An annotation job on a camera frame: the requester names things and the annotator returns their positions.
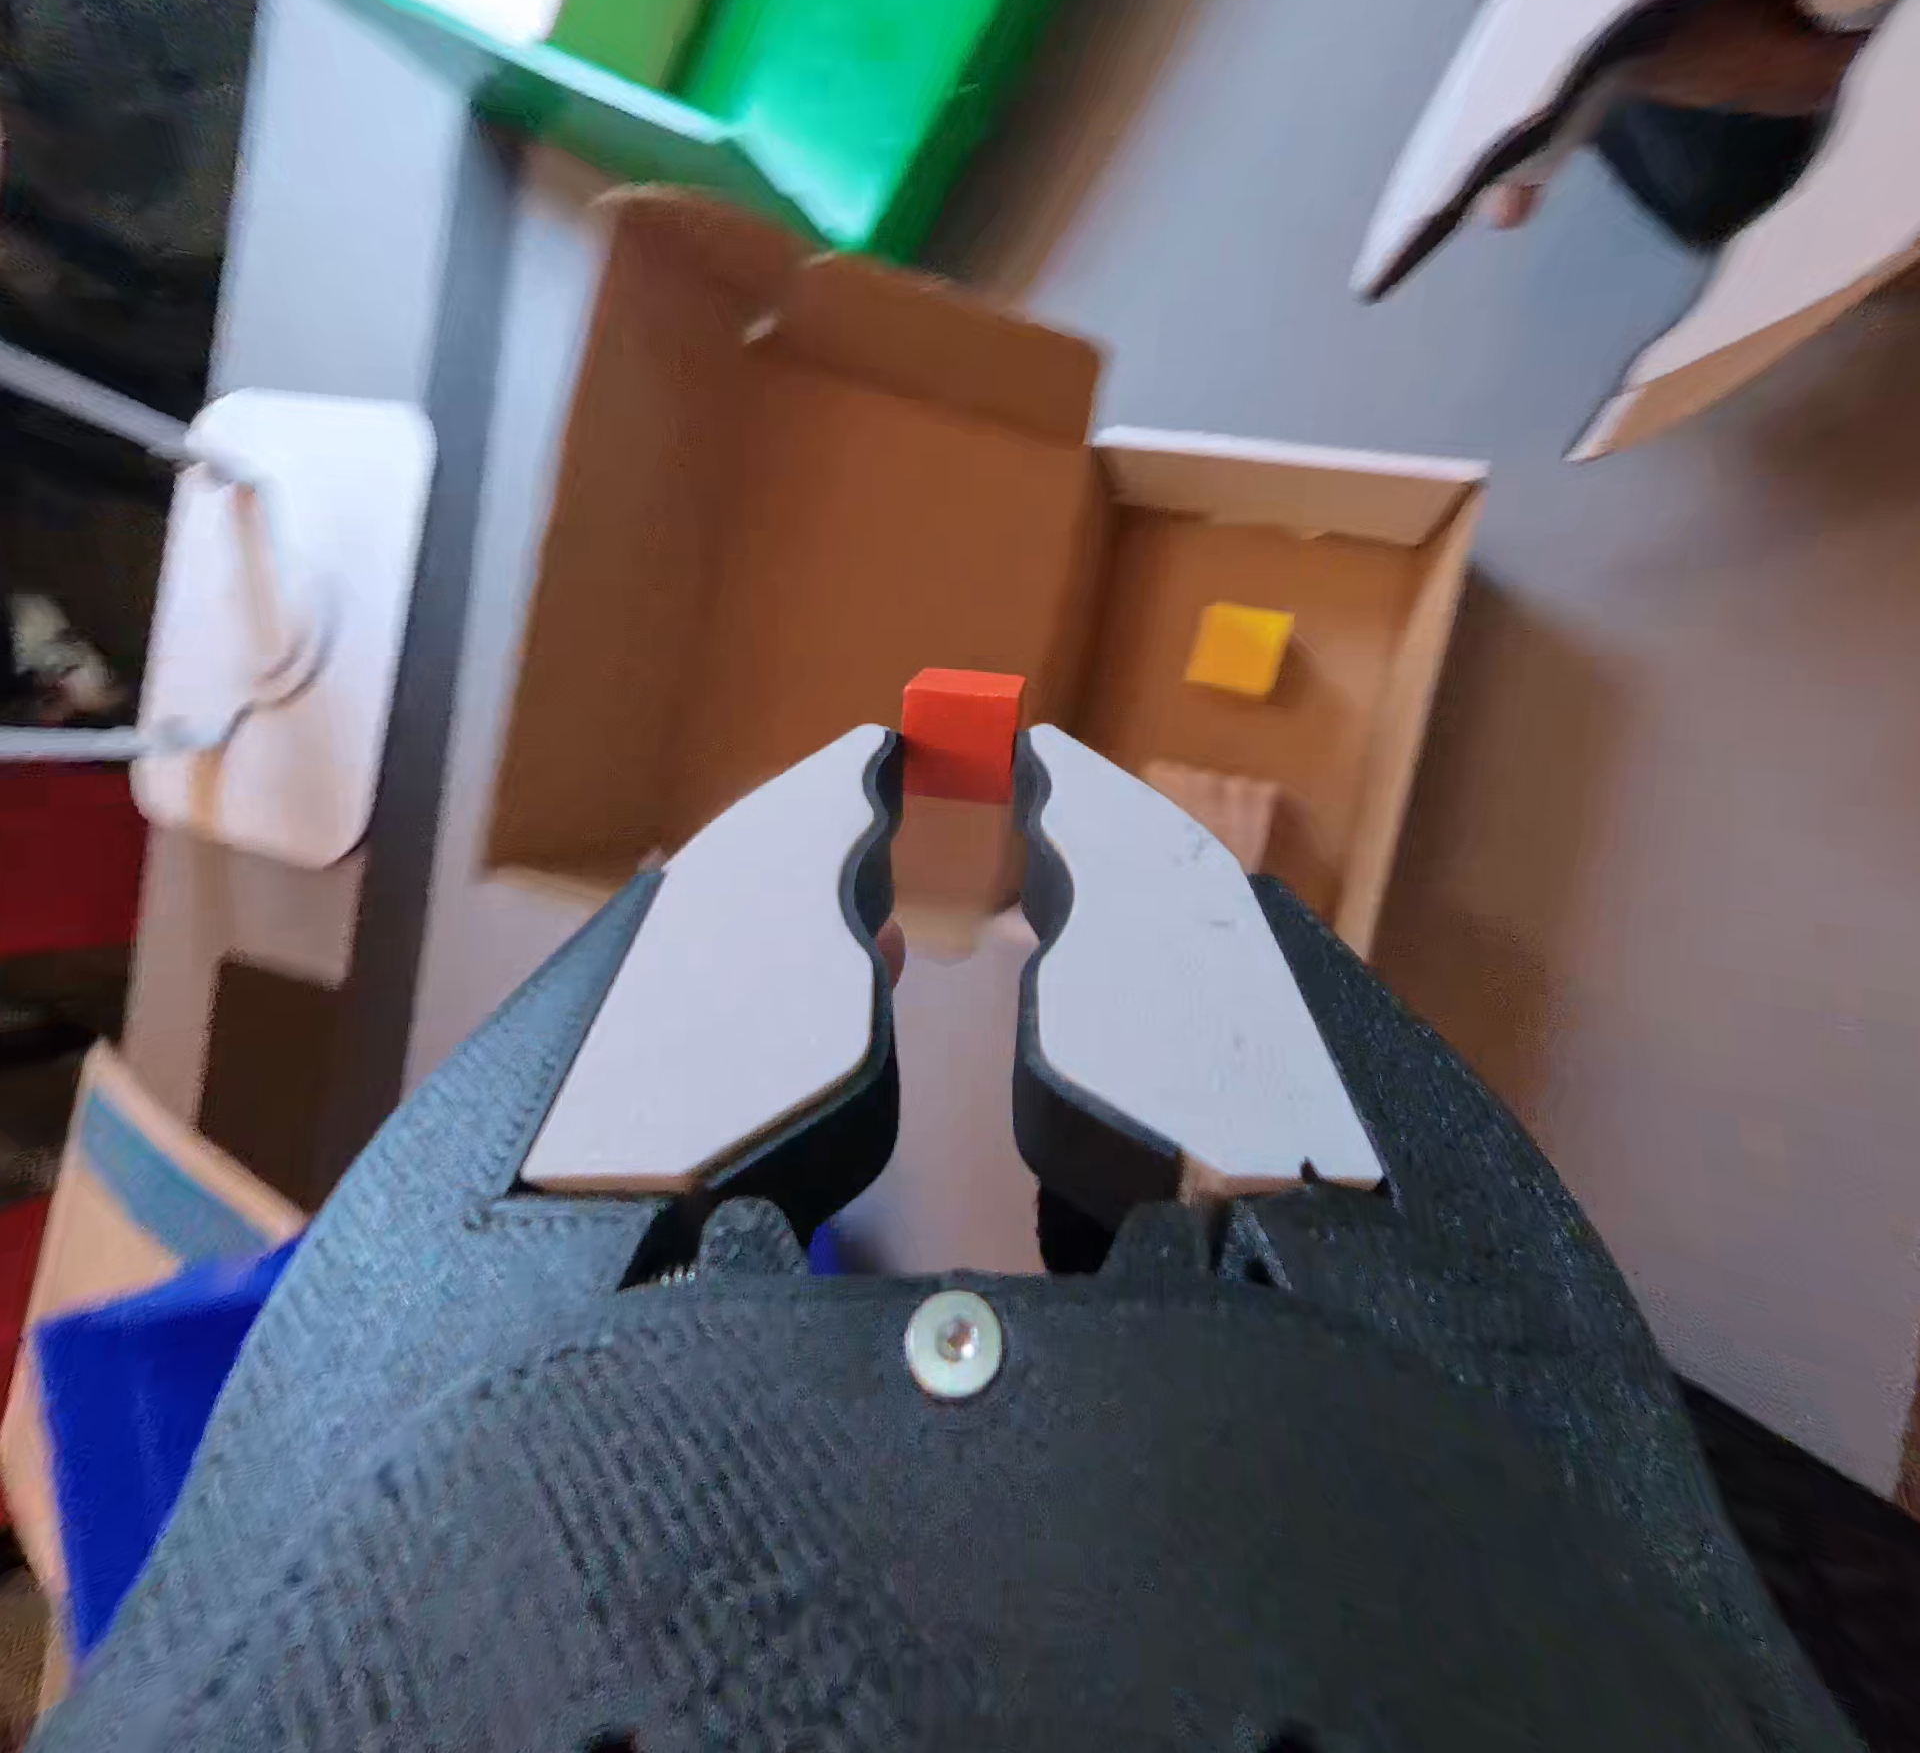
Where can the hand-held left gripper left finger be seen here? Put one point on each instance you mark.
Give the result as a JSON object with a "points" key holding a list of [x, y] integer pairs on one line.
{"points": [[736, 1004]]}

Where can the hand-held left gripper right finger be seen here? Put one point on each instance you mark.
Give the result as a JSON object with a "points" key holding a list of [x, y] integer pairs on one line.
{"points": [[1184, 1004]]}

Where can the red cube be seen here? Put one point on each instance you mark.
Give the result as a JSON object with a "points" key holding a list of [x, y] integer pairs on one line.
{"points": [[966, 733]]}

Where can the yellow cube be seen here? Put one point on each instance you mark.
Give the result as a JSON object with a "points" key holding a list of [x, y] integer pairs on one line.
{"points": [[1239, 649]]}

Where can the blue plastic bin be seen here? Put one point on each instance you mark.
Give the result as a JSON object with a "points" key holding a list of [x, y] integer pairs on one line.
{"points": [[136, 1425]]}

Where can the cardboard box with blue label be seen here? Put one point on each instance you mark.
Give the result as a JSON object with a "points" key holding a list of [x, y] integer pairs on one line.
{"points": [[136, 1198]]}

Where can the green box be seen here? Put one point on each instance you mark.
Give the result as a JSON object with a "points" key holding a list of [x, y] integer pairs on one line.
{"points": [[841, 29]]}

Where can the white rounded plastic object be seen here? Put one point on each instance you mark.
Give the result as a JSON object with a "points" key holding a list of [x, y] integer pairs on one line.
{"points": [[271, 626]]}

